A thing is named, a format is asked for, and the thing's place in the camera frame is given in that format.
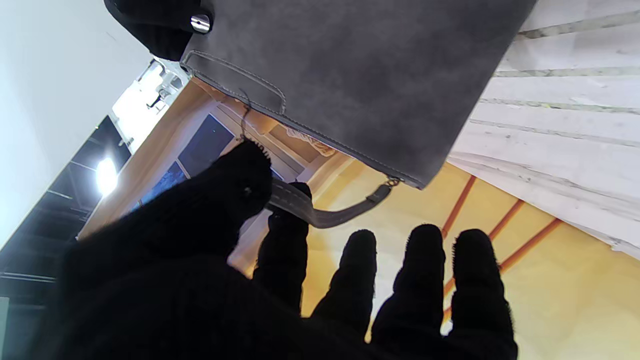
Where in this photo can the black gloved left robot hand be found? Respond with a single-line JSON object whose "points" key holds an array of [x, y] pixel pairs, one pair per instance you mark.
{"points": [[200, 300]]}

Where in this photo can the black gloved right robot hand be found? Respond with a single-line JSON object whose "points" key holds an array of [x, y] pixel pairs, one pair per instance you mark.
{"points": [[160, 25]]}

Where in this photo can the grey fabric storage pouch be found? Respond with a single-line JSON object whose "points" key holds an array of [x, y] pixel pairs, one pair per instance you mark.
{"points": [[360, 75]]}

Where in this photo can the white framed night window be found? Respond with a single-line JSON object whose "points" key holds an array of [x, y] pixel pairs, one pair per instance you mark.
{"points": [[190, 160]]}

